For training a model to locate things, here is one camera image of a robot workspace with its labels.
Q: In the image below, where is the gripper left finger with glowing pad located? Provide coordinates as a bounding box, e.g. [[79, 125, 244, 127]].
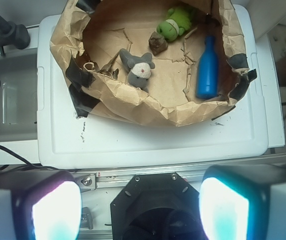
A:
[[0, 170, 82, 240]]

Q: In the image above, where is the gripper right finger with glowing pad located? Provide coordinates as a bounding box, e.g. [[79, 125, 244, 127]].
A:
[[198, 164, 286, 240]]

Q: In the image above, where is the brown rock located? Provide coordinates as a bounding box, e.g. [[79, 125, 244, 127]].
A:
[[148, 31, 168, 56]]

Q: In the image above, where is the white plastic bin lid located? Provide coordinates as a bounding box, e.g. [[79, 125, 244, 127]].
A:
[[37, 15, 269, 169]]

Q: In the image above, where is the clear plastic storage bin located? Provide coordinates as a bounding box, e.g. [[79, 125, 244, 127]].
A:
[[0, 48, 38, 142]]

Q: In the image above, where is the blue plastic bottle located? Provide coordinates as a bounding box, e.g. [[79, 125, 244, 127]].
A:
[[195, 35, 219, 100]]

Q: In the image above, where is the grey plush mouse toy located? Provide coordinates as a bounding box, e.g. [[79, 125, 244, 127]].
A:
[[119, 48, 156, 93]]

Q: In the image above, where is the crumpled brown paper bag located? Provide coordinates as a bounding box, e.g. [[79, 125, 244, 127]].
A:
[[50, 0, 257, 127]]

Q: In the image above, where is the green plush frog toy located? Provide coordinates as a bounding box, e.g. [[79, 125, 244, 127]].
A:
[[156, 5, 196, 42]]

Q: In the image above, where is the black cable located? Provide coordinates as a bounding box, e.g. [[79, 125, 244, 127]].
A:
[[0, 141, 56, 171]]

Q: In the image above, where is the aluminium extrusion rail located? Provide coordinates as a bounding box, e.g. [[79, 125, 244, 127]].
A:
[[71, 163, 210, 192]]

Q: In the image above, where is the black octagonal mount plate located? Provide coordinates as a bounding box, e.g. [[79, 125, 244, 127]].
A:
[[110, 172, 207, 240]]

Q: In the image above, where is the grey clamp handle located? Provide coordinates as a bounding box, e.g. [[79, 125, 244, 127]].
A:
[[0, 16, 31, 57]]

